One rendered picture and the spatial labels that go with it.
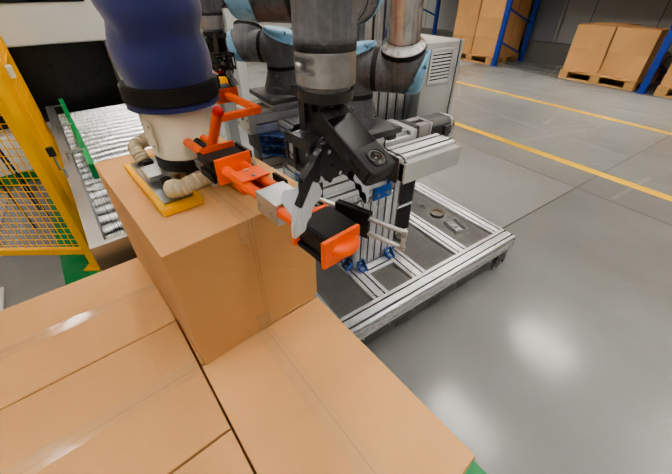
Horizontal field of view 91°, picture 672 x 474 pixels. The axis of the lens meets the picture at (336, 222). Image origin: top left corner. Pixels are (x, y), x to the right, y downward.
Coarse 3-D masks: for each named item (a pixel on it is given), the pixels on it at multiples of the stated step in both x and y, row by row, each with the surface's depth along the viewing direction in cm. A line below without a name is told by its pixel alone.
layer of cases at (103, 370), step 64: (0, 320) 103; (64, 320) 103; (128, 320) 103; (320, 320) 103; (0, 384) 86; (64, 384) 86; (128, 384) 86; (192, 384) 86; (256, 384) 86; (320, 384) 86; (384, 384) 86; (0, 448) 74; (64, 448) 74; (128, 448) 74; (192, 448) 74; (256, 448) 74; (320, 448) 74; (384, 448) 74; (448, 448) 74
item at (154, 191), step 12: (132, 168) 95; (144, 180) 88; (156, 180) 88; (144, 192) 86; (156, 192) 83; (192, 192) 84; (156, 204) 80; (168, 204) 80; (180, 204) 80; (192, 204) 81
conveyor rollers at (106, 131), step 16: (80, 112) 274; (96, 112) 274; (112, 112) 273; (128, 112) 273; (64, 128) 244; (80, 128) 243; (96, 128) 242; (112, 128) 241; (128, 128) 240; (96, 144) 217; (112, 144) 216; (80, 160) 199; (96, 160) 197; (96, 192) 166; (96, 208) 154; (112, 208) 156; (112, 224) 144
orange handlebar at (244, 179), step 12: (228, 96) 116; (252, 108) 103; (228, 120) 99; (192, 144) 79; (228, 168) 69; (240, 168) 71; (252, 168) 68; (240, 180) 64; (252, 180) 69; (264, 180) 65; (252, 192) 62; (288, 216) 55; (348, 240) 50; (336, 252) 48; (348, 252) 48
